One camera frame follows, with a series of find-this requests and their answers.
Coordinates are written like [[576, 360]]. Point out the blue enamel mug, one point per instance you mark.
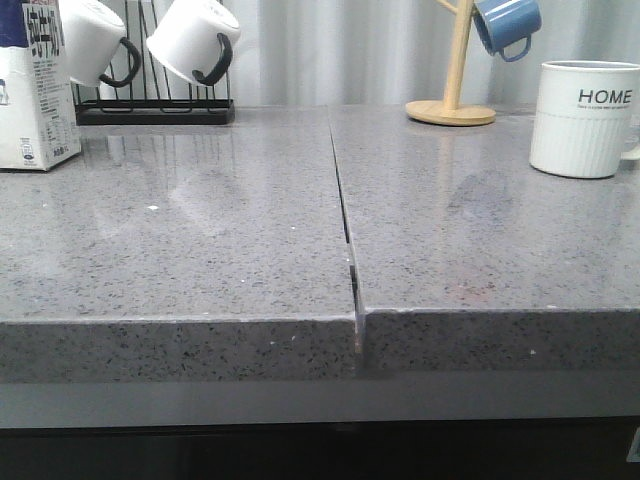
[[501, 24]]

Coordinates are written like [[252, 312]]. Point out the white mug black handle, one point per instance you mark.
[[92, 34], [195, 40]]

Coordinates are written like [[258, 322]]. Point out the wooden mug tree stand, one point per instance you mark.
[[449, 111]]

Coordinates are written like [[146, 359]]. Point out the white mug black handle left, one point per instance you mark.
[[92, 34]]

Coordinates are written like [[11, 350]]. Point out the black wire mug rack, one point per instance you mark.
[[156, 95]]

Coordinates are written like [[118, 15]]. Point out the white mug black handle right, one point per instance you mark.
[[195, 40]]

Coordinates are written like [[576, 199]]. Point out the white HOME mug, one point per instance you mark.
[[583, 113]]

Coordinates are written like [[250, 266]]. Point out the blue white milk carton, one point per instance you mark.
[[38, 118]]

